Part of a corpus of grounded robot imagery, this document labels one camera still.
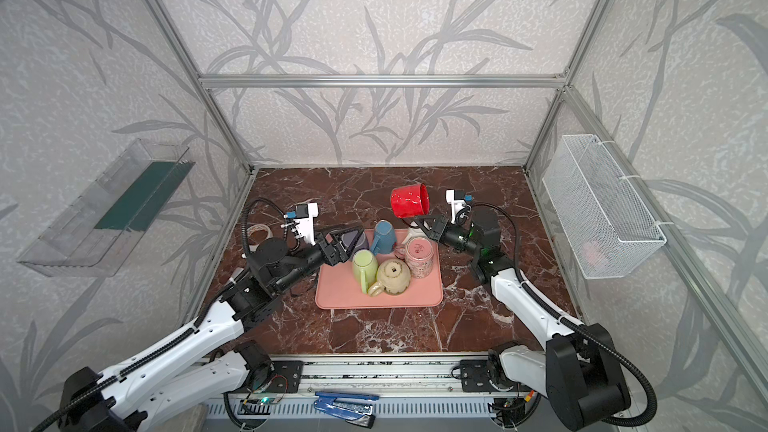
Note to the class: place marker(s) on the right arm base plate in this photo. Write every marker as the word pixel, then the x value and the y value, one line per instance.
pixel 474 376

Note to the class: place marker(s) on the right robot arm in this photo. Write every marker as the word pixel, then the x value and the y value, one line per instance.
pixel 585 379

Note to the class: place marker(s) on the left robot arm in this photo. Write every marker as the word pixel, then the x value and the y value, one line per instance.
pixel 162 381

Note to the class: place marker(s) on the tape roll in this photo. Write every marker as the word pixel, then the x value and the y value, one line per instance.
pixel 258 233

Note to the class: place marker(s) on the blue mug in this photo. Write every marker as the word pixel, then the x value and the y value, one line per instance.
pixel 384 238

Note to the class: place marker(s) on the light green mug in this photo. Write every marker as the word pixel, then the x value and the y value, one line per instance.
pixel 365 267

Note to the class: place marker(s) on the clear plastic wall bin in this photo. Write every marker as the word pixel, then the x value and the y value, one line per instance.
pixel 96 234

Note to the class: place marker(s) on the pink tray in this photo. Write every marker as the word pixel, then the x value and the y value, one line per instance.
pixel 338 289

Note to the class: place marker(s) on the purple mug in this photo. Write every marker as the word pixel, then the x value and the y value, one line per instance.
pixel 355 241

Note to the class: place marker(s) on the red mug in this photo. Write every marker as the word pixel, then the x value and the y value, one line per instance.
pixel 410 201

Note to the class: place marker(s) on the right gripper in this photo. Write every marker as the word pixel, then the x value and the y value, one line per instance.
pixel 435 228

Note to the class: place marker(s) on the pink patterned mug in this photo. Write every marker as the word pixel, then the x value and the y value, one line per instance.
pixel 418 253

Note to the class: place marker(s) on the white wire basket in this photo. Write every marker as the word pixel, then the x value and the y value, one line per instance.
pixel 609 228

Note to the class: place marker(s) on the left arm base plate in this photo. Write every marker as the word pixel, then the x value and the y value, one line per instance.
pixel 284 378

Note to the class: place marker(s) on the blue stapler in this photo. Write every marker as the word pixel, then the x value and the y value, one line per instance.
pixel 354 409

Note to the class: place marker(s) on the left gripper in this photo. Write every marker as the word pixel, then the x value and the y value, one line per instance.
pixel 332 246

